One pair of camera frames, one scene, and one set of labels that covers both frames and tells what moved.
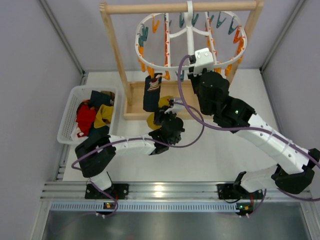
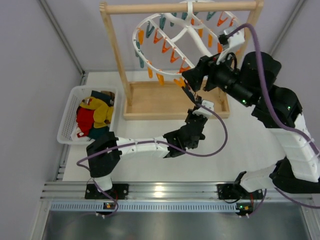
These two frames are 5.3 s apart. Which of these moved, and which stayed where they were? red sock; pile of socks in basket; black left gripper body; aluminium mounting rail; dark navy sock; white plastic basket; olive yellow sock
Moved: dark navy sock; olive yellow sock; black left gripper body
Stayed: aluminium mounting rail; red sock; pile of socks in basket; white plastic basket
